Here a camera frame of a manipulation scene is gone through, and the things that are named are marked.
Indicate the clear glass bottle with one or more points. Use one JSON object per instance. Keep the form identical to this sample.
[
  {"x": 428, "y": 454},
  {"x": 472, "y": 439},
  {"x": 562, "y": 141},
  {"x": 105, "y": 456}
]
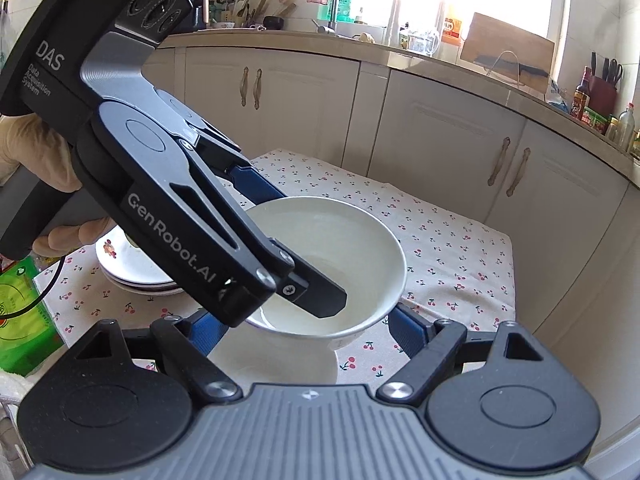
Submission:
[{"x": 625, "y": 127}]

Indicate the orange label bottle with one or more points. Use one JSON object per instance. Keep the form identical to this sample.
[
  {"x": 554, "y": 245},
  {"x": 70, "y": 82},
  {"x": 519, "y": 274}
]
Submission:
[{"x": 451, "y": 25}]

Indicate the tall white bottle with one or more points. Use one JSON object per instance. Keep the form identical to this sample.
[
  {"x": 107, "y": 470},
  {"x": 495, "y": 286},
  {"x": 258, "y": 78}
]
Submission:
[{"x": 393, "y": 22}]

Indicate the dark sauce bottle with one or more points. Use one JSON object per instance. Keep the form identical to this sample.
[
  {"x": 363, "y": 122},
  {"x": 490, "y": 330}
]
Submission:
[{"x": 580, "y": 100}]

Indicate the kitchen utensil rack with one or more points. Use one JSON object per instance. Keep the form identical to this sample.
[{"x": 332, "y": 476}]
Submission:
[{"x": 260, "y": 5}]

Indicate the plain white bowl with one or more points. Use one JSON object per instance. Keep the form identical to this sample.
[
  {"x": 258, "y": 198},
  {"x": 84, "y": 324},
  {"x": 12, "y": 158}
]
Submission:
[{"x": 350, "y": 250}]

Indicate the small black bowl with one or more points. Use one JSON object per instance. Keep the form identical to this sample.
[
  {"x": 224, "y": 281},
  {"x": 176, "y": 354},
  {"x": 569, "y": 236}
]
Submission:
[{"x": 274, "y": 23}]

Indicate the white pink-flower bowl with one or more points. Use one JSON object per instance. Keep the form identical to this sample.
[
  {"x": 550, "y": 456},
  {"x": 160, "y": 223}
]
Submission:
[{"x": 280, "y": 365}]

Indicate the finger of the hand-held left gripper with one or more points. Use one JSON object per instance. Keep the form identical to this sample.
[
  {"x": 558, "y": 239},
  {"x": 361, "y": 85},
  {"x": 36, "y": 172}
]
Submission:
[
  {"x": 320, "y": 295},
  {"x": 255, "y": 182}
]

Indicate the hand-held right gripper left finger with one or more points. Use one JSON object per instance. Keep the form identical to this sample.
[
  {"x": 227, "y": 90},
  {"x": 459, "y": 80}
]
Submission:
[{"x": 207, "y": 336}]

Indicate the person's left hand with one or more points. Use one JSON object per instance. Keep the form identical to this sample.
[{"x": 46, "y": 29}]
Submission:
[{"x": 35, "y": 145}]

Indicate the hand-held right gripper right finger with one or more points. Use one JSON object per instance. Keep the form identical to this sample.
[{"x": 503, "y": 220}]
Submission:
[{"x": 410, "y": 332}]

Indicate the wooden cutting board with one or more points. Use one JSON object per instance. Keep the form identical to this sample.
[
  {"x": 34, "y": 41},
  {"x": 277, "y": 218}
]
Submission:
[{"x": 505, "y": 40}]

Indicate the chrome kitchen faucet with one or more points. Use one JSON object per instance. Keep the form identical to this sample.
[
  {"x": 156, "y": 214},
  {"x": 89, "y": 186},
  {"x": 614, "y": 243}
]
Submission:
[{"x": 334, "y": 10}]

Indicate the dark red knife block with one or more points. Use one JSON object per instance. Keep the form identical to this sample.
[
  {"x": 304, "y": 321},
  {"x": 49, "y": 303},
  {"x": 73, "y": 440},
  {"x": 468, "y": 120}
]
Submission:
[{"x": 602, "y": 92}]

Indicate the cherry-print tablecloth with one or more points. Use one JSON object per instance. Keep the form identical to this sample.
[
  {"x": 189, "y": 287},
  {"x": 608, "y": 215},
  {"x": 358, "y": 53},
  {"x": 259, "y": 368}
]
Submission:
[{"x": 450, "y": 260}]

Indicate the white cloth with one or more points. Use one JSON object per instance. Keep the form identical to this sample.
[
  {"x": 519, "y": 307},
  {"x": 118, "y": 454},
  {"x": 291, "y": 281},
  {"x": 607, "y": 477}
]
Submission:
[{"x": 10, "y": 410}]

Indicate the glass teapot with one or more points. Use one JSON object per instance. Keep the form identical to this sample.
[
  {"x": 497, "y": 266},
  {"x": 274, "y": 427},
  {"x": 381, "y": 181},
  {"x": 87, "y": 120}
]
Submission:
[{"x": 425, "y": 42}]

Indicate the green tissue pack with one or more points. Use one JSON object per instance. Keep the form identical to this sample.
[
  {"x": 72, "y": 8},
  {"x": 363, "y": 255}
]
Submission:
[{"x": 25, "y": 330}]

